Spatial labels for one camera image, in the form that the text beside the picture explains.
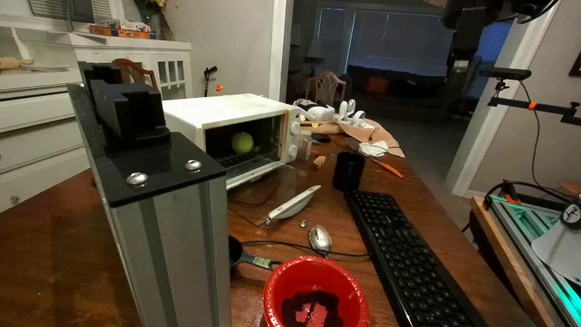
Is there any green ball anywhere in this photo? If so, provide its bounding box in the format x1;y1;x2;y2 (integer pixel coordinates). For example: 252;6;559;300
230;133;254;155

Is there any white microwave oven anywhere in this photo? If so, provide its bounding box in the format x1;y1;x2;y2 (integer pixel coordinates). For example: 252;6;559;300
161;93;299;189

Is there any black mug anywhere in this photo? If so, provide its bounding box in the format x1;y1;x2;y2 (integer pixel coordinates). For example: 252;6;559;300
332;153;364;191

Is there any white VR headset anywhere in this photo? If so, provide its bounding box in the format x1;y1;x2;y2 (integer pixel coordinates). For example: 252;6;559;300
306;105;335;122

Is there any white VR controller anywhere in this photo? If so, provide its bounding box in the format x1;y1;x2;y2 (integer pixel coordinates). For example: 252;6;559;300
335;98;364;124

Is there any wooden chair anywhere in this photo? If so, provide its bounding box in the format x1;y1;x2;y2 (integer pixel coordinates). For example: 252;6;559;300
304;71;346;105

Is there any white crumpled cloth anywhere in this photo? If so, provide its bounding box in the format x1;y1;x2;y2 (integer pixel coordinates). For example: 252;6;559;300
357;140;388;158

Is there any red bowl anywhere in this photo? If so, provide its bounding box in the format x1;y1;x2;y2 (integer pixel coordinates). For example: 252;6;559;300
261;256;370;327

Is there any black keyboard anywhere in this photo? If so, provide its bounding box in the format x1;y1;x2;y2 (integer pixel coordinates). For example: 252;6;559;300
344;191;484;327

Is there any white cabinet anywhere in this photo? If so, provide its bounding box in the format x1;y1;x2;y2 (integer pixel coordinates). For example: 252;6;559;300
0;26;192;211

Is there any aluminium camera post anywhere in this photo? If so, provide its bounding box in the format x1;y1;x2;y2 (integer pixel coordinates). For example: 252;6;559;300
67;62;230;327

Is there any camera on tripod arm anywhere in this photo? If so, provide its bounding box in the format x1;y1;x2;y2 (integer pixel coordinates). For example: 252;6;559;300
477;64;581;127

